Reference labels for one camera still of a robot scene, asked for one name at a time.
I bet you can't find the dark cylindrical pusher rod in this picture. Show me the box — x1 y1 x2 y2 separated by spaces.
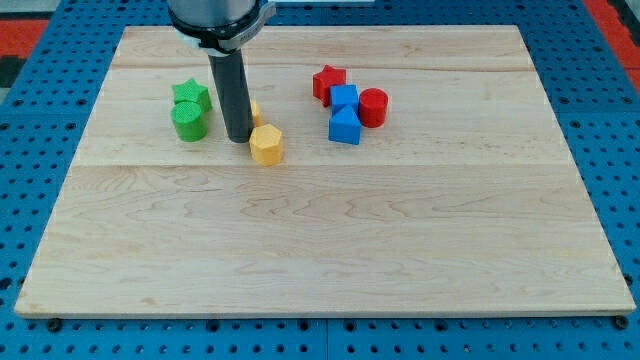
209 49 254 143

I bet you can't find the green cylinder block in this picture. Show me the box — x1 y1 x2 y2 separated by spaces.
170 102 207 142

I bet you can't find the blue triangle block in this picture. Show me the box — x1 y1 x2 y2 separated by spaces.
328 106 361 145

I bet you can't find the red cylinder block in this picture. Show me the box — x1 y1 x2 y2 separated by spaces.
358 88 389 128

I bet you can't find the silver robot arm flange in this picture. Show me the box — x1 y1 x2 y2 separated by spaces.
167 0 276 57

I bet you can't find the yellow hexagon block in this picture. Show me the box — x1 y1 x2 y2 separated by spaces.
249 124 284 166

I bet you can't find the yellow block behind rod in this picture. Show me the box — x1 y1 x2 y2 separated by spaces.
250 99 263 127

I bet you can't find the green star block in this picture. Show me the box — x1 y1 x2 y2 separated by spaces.
172 78 212 112

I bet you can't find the light wooden board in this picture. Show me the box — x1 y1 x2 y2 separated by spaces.
15 25 636 319

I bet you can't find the blue cube block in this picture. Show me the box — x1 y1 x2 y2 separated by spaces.
329 84 359 115

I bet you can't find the red star block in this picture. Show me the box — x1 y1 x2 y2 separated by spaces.
312 64 347 107

